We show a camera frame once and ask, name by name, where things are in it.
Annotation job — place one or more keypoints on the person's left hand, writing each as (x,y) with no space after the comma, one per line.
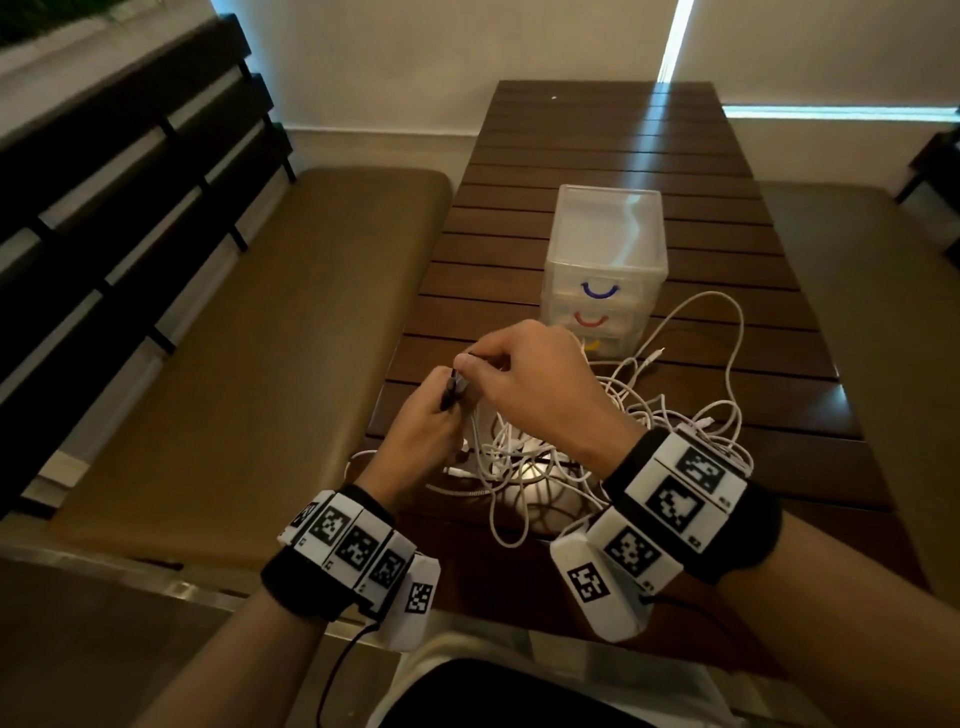
(412,450)

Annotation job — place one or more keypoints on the person's right hand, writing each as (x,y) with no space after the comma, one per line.
(555,390)

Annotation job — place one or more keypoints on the clear plastic three-drawer organiser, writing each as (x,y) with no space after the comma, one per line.
(607,225)

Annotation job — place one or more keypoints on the person's left forearm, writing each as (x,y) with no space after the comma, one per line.
(232,667)

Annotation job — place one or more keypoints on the person's black garment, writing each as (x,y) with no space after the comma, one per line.
(502,701)

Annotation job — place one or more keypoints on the black and white slatted planter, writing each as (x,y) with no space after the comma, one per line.
(90,67)

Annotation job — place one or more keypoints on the black marker wristband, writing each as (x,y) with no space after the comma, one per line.
(690,495)
(337,547)

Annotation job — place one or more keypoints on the brown bench cushion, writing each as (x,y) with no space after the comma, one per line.
(885,360)
(262,360)

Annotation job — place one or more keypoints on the brown slatted wooden table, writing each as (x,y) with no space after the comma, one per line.
(615,142)

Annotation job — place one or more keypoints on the green plants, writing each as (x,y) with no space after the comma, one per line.
(37,15)

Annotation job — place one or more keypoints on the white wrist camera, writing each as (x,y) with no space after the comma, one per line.
(416,600)
(592,592)

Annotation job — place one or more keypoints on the wall light strip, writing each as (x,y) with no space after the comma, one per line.
(675,41)
(840,113)

